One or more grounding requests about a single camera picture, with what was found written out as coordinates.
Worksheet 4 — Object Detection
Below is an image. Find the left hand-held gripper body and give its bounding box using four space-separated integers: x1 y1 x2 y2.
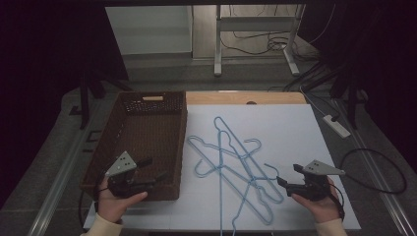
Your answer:
105 150 157 199

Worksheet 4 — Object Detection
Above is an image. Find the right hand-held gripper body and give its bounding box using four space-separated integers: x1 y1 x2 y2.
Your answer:
286 159 346 202

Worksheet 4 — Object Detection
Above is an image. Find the brown wicker basket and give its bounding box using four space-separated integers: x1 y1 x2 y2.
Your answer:
81 90 189 202

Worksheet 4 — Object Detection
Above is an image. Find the person's right hand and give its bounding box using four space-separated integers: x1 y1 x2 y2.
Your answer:
290 178 341 224

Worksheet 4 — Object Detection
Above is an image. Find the person's left hand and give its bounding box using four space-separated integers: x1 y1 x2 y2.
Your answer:
97 178 149 224

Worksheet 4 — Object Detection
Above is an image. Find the white foam board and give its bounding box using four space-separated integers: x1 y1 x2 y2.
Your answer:
83 103 362 232

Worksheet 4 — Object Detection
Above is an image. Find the white power strip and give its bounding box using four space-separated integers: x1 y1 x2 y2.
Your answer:
323 114 352 139

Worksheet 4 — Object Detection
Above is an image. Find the black tripod stand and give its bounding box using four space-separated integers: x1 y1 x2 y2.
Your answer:
328 65 370 131
68 70 132 131

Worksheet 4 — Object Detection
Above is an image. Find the dark curtain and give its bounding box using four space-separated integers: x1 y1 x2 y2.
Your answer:
0 0 130 210
298 0 417 165

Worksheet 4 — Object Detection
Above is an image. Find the white cabinet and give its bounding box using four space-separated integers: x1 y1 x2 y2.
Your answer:
105 5 194 57

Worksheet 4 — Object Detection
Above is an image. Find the right hand-held gripper cable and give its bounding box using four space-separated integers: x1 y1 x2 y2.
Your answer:
328 182 346 221

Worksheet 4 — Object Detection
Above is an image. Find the hand-held gripper cable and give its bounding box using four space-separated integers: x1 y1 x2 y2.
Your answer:
78 168 111 232
328 182 346 221

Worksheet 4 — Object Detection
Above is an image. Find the left hand-held gripper cable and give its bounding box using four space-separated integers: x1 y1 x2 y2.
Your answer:
78 168 111 232

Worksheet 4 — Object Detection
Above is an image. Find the white power strip cable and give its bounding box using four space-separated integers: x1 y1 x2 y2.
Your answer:
299 86 327 118

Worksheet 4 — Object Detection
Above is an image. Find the aluminium frame rail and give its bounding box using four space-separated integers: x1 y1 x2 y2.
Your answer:
330 97 417 236
28 97 109 236

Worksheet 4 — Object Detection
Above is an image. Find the black looped cable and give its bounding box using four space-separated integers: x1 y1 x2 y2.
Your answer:
338 147 408 195

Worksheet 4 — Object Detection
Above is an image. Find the tangle of black floor cables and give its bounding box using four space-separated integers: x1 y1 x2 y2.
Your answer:
219 4 318 57

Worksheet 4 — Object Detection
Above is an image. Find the white desk frame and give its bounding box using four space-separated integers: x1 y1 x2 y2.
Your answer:
213 3 308 78

